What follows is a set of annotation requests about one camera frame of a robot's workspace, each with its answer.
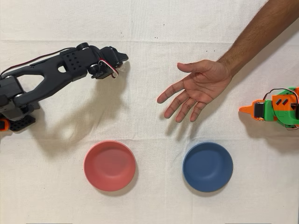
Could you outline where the pink plastic bowl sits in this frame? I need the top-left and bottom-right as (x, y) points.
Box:
(83, 140), (137, 192)

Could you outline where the person's bare forearm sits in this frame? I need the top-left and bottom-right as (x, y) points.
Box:
(217, 0), (299, 79)

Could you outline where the white tablecloth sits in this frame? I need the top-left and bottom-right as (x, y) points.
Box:
(0, 0), (299, 224)

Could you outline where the person's bare hand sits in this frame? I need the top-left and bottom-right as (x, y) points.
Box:
(157, 59), (234, 123)

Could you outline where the blue plastic bowl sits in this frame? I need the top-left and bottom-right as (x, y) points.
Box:
(182, 141), (234, 193)

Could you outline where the red white servo cable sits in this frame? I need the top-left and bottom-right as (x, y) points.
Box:
(263, 87), (299, 130)
(0, 47), (120, 79)

